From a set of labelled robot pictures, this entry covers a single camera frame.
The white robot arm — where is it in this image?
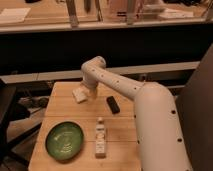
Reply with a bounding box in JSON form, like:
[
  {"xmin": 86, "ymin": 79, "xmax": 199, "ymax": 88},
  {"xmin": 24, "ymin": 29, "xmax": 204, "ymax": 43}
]
[{"xmin": 81, "ymin": 56, "xmax": 193, "ymax": 171}]

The white bottle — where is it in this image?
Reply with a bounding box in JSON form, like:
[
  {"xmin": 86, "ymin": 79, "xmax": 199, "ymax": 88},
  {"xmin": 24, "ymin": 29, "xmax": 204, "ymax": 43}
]
[{"xmin": 95, "ymin": 117, "xmax": 106, "ymax": 158}]

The green plate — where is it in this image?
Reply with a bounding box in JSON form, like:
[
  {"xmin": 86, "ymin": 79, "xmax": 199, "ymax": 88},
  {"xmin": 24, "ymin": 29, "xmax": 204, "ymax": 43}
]
[{"xmin": 45, "ymin": 121, "xmax": 84, "ymax": 161}]

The black chair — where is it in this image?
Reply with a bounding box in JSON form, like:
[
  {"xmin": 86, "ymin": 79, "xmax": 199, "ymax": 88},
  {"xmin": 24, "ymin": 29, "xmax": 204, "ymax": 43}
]
[{"xmin": 0, "ymin": 79, "xmax": 41, "ymax": 166}]

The black rectangular block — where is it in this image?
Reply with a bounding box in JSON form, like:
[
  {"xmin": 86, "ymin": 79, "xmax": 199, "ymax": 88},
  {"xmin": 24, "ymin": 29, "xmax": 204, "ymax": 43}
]
[{"xmin": 106, "ymin": 96, "xmax": 120, "ymax": 114}]

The white paper sheet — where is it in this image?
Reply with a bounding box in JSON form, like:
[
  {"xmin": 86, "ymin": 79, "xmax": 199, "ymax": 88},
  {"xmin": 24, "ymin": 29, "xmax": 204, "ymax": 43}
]
[{"xmin": 0, "ymin": 8, "xmax": 30, "ymax": 24}]

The white sponge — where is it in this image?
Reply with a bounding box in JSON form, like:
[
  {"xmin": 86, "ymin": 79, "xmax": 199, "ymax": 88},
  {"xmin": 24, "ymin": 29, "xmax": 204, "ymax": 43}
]
[{"xmin": 72, "ymin": 88, "xmax": 87, "ymax": 103}]

